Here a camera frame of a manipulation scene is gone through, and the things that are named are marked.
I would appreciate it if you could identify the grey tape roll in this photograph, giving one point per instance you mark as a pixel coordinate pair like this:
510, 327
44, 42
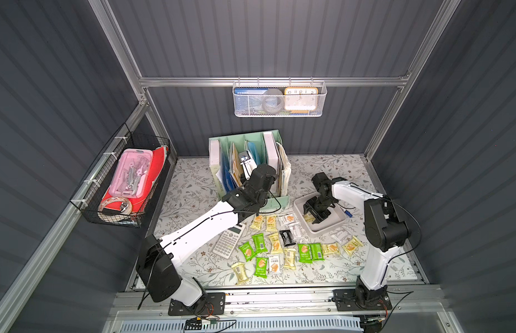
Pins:
273, 101

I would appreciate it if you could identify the small yellow cookie packet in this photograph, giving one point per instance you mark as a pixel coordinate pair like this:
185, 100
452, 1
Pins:
271, 224

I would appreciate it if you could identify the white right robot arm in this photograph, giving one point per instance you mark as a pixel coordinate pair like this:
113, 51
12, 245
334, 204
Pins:
385, 229

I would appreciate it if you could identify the black cookie packet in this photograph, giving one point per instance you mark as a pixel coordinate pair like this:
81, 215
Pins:
287, 238

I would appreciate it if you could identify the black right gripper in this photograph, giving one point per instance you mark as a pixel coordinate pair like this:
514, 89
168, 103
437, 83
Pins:
317, 206

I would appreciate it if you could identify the black wire side basket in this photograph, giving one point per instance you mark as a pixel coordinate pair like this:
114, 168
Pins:
94, 187

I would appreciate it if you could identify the white scientific calculator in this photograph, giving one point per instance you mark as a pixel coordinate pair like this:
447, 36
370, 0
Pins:
228, 241

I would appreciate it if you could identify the white barcode cookie packet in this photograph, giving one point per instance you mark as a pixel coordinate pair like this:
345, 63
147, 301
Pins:
297, 232

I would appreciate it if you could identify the green cookie packet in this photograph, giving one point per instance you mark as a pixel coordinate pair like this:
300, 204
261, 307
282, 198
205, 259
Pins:
247, 251
261, 267
316, 252
305, 255
259, 242

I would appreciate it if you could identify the clear cookie packet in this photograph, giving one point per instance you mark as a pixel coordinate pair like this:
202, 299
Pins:
287, 220

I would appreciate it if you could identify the blue box in basket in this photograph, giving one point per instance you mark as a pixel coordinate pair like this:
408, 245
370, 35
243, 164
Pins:
248, 100

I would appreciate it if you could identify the yellow white alarm clock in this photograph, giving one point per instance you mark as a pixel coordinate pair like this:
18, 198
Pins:
301, 99

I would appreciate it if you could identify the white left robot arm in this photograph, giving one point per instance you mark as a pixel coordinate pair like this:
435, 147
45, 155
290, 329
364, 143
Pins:
159, 259

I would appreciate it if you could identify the pale yellow cookie packet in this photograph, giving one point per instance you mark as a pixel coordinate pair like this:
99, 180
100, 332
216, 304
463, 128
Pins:
289, 258

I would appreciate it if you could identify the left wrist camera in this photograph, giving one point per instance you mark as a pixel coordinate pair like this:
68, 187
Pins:
248, 163

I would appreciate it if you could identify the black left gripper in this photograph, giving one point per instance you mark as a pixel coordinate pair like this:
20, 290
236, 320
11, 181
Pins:
262, 177

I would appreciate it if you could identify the pink plastic pencil case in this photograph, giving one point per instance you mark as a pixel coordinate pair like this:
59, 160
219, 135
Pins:
131, 173

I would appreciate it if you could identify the clear tape roll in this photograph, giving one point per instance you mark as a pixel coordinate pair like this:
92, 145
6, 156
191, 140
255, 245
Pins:
119, 205

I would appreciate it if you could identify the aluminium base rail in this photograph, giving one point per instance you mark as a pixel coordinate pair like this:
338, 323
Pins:
283, 301

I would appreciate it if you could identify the white plastic storage box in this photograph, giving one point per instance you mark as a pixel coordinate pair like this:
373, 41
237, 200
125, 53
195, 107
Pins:
335, 220

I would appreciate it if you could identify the white wire wall basket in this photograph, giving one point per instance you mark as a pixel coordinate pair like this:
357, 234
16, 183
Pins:
282, 85

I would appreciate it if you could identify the mint green file organizer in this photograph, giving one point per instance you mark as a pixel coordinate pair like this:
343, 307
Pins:
233, 158

